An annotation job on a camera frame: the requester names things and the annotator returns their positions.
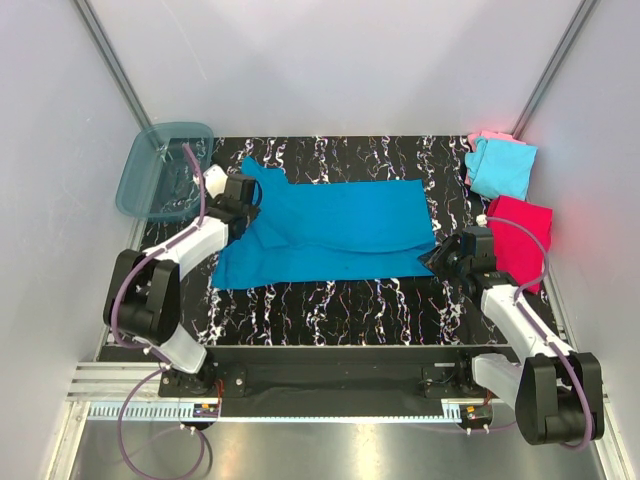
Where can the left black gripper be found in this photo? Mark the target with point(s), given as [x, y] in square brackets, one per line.
[252, 210]

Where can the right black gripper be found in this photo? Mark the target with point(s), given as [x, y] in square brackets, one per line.
[434, 258]

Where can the blue t shirt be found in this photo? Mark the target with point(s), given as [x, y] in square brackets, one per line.
[328, 232]

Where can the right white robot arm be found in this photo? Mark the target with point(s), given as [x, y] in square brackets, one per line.
[555, 392]

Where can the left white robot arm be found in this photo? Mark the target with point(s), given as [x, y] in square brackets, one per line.
[143, 305]

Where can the teal plastic bin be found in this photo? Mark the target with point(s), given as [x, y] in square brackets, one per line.
[157, 181]

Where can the red folded shirt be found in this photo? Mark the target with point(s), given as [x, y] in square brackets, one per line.
[516, 253]

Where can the light blue folded shirt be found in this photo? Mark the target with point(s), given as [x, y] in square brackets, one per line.
[500, 168]

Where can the pink folded shirt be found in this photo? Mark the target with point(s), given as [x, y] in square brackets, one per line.
[487, 137]

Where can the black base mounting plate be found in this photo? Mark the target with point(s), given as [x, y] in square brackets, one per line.
[343, 379]

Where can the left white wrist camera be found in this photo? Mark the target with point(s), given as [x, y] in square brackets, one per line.
[215, 179]

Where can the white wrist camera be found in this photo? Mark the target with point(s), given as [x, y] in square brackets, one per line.
[482, 220]
[215, 179]

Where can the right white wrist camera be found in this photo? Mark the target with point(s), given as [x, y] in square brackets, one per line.
[482, 220]

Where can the white slotted cable duct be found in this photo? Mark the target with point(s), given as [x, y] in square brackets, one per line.
[191, 412]

